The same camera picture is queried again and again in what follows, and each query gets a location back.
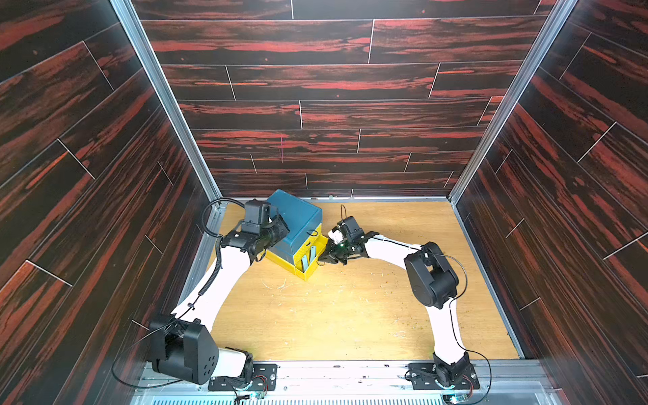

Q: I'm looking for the teal drawer cabinet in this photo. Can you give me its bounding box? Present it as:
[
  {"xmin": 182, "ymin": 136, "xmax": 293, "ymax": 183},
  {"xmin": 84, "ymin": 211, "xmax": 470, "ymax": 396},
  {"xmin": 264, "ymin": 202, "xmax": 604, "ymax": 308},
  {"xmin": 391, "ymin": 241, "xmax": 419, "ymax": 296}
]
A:
[{"xmin": 267, "ymin": 189, "xmax": 322, "ymax": 234}]

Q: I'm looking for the aluminium front rail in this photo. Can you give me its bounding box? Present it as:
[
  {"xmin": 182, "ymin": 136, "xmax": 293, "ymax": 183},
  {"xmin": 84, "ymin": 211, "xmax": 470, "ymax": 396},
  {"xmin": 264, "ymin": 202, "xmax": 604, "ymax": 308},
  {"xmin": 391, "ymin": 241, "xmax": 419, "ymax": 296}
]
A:
[{"xmin": 131, "ymin": 359, "xmax": 565, "ymax": 404}]

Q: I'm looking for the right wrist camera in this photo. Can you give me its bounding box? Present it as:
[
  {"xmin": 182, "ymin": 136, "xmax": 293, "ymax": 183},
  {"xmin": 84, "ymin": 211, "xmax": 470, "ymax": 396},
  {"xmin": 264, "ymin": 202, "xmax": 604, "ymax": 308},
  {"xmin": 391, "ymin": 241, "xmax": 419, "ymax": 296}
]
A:
[{"xmin": 327, "ymin": 229, "xmax": 344, "ymax": 245}]

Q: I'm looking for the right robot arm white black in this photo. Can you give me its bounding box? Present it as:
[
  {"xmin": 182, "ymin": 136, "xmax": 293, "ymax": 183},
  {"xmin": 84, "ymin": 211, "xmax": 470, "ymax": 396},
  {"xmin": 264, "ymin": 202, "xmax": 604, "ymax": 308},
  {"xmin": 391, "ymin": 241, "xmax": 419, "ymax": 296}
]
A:
[{"xmin": 318, "ymin": 217, "xmax": 471, "ymax": 388}]

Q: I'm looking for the yellow bottom drawer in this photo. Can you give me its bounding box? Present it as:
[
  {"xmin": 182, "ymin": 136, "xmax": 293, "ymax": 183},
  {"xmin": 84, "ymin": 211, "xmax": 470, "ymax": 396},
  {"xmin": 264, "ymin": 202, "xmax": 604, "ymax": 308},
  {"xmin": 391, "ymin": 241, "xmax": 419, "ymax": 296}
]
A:
[{"xmin": 292, "ymin": 239, "xmax": 327, "ymax": 281}]

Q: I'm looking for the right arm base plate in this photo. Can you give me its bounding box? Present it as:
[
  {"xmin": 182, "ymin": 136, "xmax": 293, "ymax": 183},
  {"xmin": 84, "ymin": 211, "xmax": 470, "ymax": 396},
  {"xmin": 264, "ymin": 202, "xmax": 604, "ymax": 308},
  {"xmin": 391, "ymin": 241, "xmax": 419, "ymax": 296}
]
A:
[{"xmin": 404, "ymin": 361, "xmax": 480, "ymax": 391}]

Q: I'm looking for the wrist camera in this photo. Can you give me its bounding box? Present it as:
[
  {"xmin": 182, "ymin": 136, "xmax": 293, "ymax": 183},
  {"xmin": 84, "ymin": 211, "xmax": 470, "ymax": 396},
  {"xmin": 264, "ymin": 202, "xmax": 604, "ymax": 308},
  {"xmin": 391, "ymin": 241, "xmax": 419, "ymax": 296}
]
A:
[
  {"xmin": 244, "ymin": 199, "xmax": 273, "ymax": 226},
  {"xmin": 327, "ymin": 229, "xmax": 344, "ymax": 245}
]

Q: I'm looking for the yellow drawer unit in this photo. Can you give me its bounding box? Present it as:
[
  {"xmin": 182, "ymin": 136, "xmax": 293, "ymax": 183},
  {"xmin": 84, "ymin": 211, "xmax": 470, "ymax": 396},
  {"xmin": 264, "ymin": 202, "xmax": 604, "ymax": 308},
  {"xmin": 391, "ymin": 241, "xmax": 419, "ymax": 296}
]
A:
[{"xmin": 267, "ymin": 224, "xmax": 327, "ymax": 273}]

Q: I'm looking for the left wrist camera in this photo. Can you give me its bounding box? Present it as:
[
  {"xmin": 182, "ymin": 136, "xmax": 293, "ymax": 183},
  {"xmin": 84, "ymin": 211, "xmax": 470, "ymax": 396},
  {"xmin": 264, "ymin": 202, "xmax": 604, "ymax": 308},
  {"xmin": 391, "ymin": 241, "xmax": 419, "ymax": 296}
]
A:
[{"xmin": 244, "ymin": 199, "xmax": 273, "ymax": 226}]

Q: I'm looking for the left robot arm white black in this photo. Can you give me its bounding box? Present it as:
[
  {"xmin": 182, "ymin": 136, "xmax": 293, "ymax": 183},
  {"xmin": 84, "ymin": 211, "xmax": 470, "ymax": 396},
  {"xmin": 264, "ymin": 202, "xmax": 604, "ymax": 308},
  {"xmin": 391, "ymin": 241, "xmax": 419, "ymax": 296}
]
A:
[{"xmin": 146, "ymin": 216, "xmax": 290, "ymax": 385}]

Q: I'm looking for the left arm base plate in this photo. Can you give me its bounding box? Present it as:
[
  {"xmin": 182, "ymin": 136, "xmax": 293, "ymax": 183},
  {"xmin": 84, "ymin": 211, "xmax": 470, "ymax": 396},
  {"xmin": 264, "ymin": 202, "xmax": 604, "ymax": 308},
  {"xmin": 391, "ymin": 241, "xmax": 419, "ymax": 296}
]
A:
[{"xmin": 208, "ymin": 362, "xmax": 278, "ymax": 393}]

